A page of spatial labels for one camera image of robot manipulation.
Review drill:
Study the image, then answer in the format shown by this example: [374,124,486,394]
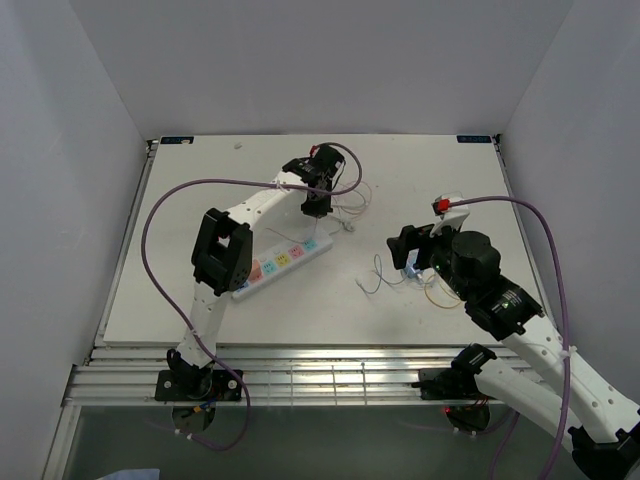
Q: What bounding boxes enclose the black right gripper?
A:
[386,217,472,301]

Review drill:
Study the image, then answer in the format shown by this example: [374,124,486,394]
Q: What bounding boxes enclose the white multicolour power strip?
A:
[232,229,334,302]

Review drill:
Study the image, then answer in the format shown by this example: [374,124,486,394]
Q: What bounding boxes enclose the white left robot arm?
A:
[167,145,345,400]

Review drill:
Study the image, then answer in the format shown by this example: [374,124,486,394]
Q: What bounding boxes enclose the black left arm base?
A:
[154,368,242,433]

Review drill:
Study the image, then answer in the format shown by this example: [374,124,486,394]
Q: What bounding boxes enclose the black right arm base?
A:
[411,367,513,436]

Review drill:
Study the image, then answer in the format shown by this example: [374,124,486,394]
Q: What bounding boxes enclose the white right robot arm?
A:
[387,224,639,479]

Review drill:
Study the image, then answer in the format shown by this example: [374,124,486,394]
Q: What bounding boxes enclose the blue charger plug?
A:
[404,250,424,281]

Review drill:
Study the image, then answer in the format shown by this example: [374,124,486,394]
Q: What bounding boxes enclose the blue right corner label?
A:
[456,135,492,144]

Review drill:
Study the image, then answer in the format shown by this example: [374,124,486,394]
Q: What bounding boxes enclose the blue corner label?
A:
[160,136,194,145]
[456,135,492,144]

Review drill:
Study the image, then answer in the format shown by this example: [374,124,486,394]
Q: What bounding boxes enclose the blue left corner label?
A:
[160,136,194,145]

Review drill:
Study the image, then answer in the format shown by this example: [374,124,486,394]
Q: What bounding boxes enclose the yellow charger cable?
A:
[423,277,466,310]

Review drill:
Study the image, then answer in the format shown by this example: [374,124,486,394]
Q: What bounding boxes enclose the white power strip cord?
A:
[327,192,374,234]

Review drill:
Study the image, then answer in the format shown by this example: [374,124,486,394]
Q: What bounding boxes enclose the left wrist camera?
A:
[310,144,345,175]

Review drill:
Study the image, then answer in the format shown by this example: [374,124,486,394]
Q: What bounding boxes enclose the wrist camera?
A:
[430,192,470,237]
[310,144,345,175]

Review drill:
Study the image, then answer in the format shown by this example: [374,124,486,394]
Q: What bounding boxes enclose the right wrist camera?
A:
[430,192,470,237]

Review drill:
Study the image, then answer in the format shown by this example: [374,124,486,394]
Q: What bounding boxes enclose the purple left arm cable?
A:
[141,142,364,452]

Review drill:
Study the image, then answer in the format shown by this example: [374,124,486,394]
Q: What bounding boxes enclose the aluminium rail frame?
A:
[40,135,625,480]

